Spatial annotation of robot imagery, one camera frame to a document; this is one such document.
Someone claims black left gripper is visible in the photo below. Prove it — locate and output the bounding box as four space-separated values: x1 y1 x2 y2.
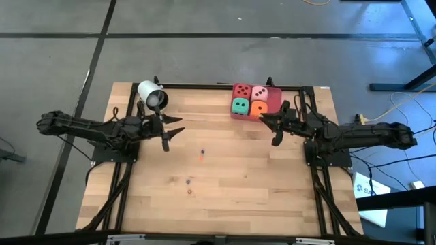
117 112 186 152

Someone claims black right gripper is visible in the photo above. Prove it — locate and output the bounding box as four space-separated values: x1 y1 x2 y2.
258 101 314 146

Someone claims large orange foam die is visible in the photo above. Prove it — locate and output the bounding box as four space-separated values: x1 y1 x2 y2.
249 100 269 118

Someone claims pink translucent plastic bin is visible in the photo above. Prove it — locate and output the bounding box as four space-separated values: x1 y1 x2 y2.
230 83 283 123

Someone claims large pink foam die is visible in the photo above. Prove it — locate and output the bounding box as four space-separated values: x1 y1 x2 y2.
251 86 269 103

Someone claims large teal foam die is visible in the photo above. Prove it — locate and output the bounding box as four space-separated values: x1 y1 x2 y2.
231 97 250 116

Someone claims large red foam die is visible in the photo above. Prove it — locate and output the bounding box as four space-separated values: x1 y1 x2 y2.
232 83 252 101

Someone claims white cylindrical container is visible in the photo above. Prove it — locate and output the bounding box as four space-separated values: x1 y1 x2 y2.
137 80 170 113

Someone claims white printed cardboard box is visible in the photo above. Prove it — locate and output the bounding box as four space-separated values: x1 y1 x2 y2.
352 171 392 228

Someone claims black metal beam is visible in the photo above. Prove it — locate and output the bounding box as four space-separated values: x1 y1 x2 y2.
356 185 436 245

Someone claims grey chair base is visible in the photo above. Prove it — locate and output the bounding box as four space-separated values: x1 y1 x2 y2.
0 148 27 164

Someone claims black aluminium table frame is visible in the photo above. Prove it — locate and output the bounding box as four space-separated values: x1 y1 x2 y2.
76 75 364 239

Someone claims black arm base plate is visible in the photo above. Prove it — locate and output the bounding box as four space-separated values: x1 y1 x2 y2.
305 139 353 168
91 135 141 163

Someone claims yellow extension cable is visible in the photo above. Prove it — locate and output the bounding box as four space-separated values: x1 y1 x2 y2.
354 82 436 125

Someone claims black desk frame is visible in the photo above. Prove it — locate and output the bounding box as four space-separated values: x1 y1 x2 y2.
369 0 436 92

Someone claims black floor cable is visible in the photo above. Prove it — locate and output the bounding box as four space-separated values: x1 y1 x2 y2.
349 152 436 191

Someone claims black camera rig crossbar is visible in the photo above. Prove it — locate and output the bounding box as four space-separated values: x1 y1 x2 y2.
0 229 436 245

